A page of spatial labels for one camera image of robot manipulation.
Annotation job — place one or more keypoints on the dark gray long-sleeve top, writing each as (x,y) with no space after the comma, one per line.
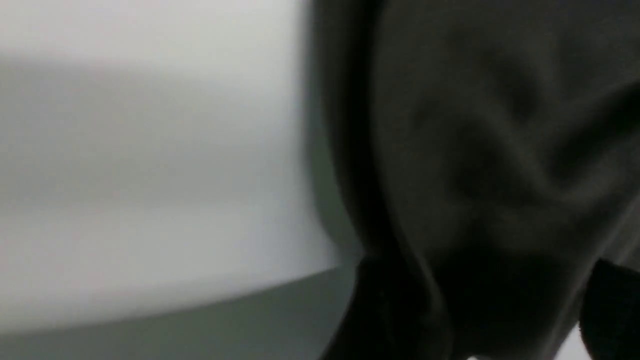
(494,144)

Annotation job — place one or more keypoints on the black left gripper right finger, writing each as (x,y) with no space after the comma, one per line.
(609,321)

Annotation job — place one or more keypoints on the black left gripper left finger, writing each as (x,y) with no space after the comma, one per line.
(396,313)

